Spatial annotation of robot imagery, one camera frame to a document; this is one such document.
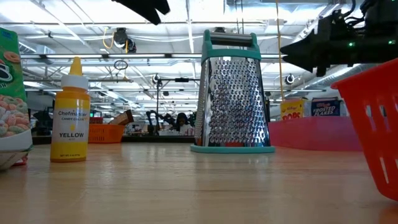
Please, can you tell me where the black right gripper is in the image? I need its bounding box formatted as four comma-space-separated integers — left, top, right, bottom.
279, 9, 398, 78

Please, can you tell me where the yellow Corn Pops box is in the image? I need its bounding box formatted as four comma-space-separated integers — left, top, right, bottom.
280, 98, 305, 122

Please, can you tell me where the blue Frosted Flakes box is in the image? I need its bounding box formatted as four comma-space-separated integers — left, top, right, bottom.
310, 96, 342, 118

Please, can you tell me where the black ceiling device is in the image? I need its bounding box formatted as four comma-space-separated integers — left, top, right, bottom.
112, 27, 137, 54

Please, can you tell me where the pink translucent tray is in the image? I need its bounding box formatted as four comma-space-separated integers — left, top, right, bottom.
267, 116, 364, 152

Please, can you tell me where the red perforated basket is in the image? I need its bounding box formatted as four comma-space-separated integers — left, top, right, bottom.
330, 57, 398, 202

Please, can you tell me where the person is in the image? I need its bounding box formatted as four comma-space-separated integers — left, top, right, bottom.
175, 112, 195, 137

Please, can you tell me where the orange plastic bin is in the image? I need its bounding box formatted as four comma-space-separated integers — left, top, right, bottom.
88, 123, 126, 144

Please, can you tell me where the green Apple Jacks box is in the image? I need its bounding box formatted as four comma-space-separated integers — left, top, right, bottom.
0, 27, 34, 171

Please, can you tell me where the yellow cable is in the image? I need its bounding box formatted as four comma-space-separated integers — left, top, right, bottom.
274, 0, 285, 102

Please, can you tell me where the black table frame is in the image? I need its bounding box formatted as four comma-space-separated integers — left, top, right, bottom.
32, 134, 196, 145

